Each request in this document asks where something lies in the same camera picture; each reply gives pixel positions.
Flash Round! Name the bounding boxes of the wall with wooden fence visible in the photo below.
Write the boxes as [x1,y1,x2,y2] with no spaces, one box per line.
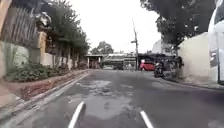
[0,4,84,79]

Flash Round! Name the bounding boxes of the white truck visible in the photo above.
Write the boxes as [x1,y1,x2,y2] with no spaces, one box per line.
[207,0,224,86]

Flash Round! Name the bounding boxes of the pale wall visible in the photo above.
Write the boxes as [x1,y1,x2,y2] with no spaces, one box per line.
[177,31,214,84]

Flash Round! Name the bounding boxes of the robot's own part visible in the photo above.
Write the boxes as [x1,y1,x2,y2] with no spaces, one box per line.
[139,110,155,128]
[67,100,87,128]

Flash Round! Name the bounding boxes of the low building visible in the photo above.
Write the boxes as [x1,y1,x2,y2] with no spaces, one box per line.
[83,52,138,71]

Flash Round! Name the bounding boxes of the green bushes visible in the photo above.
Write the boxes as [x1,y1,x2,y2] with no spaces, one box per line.
[4,63,73,83]

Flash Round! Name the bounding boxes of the concrete pavement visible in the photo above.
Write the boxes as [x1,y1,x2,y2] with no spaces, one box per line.
[164,75,224,91]
[0,68,91,116]

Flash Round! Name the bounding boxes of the motorcycle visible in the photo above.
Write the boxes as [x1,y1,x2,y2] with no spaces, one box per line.
[153,61,166,79]

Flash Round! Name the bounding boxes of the large dark tree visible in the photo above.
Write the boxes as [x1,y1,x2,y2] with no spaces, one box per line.
[139,0,218,56]

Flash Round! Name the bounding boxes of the utility pole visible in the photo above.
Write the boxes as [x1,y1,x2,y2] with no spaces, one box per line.
[130,18,140,70]

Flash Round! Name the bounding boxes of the grey asphalt road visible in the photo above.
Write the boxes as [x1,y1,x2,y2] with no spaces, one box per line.
[0,69,224,128]

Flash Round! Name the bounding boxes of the red car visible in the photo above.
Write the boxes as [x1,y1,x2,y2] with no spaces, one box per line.
[138,59,156,72]

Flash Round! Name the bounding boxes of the concrete kerb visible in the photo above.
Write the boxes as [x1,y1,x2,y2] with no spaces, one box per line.
[0,70,93,123]

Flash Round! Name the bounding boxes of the row of trees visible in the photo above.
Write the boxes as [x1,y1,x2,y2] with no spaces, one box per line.
[34,0,91,69]

